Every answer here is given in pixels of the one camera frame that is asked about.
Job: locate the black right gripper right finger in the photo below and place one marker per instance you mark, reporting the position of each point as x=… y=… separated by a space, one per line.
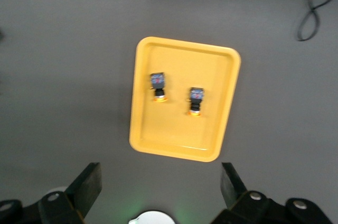
x=236 y=195

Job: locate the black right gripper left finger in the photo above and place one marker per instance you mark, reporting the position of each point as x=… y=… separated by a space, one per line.
x=84 y=189

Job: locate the yellow push button switch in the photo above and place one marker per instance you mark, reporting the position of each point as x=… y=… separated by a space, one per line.
x=158 y=82
x=196 y=97

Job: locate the yellow plastic tray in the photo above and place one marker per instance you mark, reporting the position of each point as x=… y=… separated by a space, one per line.
x=182 y=134

